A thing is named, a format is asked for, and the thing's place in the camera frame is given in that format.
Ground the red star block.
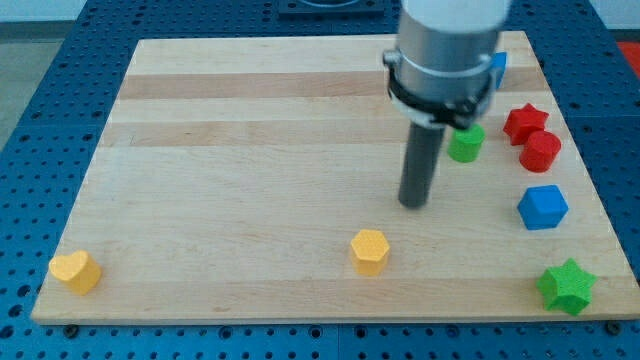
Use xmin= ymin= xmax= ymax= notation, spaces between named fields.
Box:
xmin=503 ymin=103 xmax=549 ymax=146

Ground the green cylinder block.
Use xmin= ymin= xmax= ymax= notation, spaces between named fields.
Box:
xmin=447 ymin=124 xmax=485 ymax=163

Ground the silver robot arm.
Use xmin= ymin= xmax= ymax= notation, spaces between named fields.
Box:
xmin=383 ymin=0 xmax=511 ymax=129

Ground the blue cube block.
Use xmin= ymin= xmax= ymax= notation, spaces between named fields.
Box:
xmin=517 ymin=185 xmax=569 ymax=230

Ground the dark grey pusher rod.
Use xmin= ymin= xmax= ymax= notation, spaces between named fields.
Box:
xmin=398 ymin=123 xmax=445 ymax=209

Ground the yellow heart block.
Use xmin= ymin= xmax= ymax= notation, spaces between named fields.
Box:
xmin=48 ymin=250 xmax=102 ymax=296

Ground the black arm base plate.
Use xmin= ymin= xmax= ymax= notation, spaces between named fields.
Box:
xmin=277 ymin=0 xmax=385 ymax=17

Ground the blue block behind arm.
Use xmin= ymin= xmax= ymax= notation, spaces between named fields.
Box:
xmin=492 ymin=52 xmax=508 ymax=89

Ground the wooden board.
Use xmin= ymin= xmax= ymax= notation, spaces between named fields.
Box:
xmin=32 ymin=31 xmax=639 ymax=325

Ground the red cylinder block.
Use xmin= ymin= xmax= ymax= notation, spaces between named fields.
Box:
xmin=519 ymin=131 xmax=562 ymax=173

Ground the green star block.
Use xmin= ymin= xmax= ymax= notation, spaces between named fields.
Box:
xmin=536 ymin=258 xmax=598 ymax=316

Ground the yellow hexagon block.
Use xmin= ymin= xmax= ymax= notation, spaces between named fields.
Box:
xmin=349 ymin=229 xmax=390 ymax=276

